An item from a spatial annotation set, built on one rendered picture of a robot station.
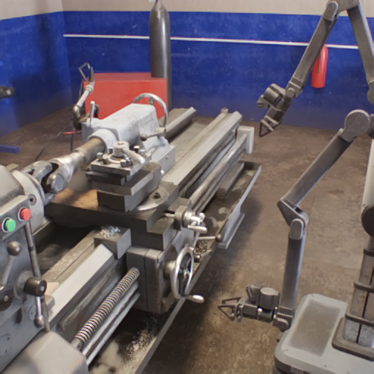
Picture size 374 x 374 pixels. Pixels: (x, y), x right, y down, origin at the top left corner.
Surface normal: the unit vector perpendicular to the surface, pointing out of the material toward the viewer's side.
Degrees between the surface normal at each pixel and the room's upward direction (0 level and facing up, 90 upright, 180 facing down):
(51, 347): 32
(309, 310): 0
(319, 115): 90
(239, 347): 0
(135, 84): 90
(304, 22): 90
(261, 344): 0
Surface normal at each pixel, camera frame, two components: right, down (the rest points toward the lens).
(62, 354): 0.49, -0.69
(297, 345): -0.01, -0.90
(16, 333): 0.93, 0.14
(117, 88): -0.02, 0.43
